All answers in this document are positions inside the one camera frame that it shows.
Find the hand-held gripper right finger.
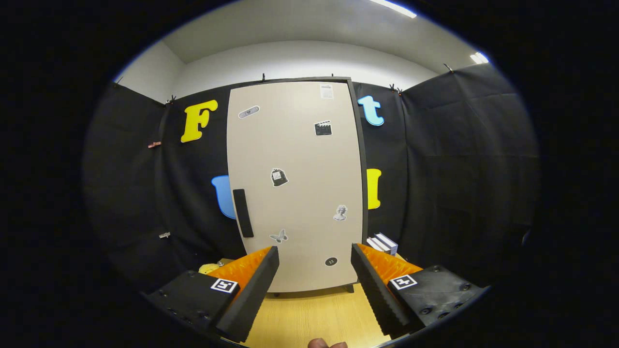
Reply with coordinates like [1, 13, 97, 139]
[351, 243, 486, 339]

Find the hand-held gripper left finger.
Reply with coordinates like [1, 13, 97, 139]
[145, 246, 280, 344]

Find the black cabinet door handle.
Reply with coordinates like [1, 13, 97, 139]
[233, 189, 254, 238]

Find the dark grey shoe cabinet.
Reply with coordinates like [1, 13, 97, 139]
[225, 76, 369, 296]

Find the purple spine book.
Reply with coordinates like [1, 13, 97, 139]
[375, 233, 398, 256]

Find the black backdrop cloth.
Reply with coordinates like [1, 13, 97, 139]
[82, 63, 540, 295]

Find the long ceiling light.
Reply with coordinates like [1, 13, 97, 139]
[370, 0, 417, 19]

